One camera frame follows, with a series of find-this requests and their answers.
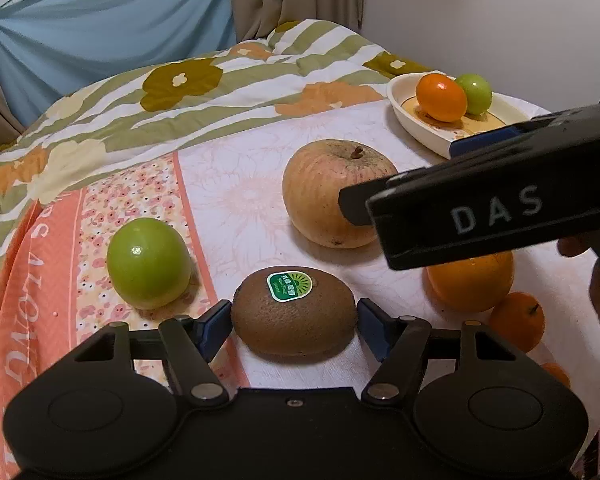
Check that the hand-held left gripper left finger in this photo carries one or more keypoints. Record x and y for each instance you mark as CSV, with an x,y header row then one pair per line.
x,y
215,327

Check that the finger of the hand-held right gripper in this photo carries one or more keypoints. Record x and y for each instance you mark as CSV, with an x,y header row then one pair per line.
x,y
485,141
357,202

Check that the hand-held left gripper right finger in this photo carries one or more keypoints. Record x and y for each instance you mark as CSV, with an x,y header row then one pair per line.
x,y
372,331

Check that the large yellow-red apple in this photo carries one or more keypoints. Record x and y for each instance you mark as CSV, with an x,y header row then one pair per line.
x,y
315,190

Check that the white oval bowl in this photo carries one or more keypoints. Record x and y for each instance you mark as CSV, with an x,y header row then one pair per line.
x,y
422,127

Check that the brown kiwi with green sticker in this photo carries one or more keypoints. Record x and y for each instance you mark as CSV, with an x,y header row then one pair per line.
x,y
292,317

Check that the large orange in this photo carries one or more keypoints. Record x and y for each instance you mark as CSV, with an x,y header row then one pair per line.
x,y
467,285

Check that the large green apple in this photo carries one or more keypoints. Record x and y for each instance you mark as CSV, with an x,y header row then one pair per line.
x,y
147,265

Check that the small tangerine with stem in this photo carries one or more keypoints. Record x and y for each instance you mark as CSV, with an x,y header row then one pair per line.
x,y
515,322

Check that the small green fruit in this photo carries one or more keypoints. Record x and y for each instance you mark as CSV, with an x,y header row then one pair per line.
x,y
477,92

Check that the medium orange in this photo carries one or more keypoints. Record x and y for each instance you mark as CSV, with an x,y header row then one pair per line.
x,y
440,97

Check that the green striped flower quilt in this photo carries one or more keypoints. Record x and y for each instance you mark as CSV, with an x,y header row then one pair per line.
x,y
190,105

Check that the blue cloth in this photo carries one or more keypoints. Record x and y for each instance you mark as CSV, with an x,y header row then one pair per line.
x,y
110,25

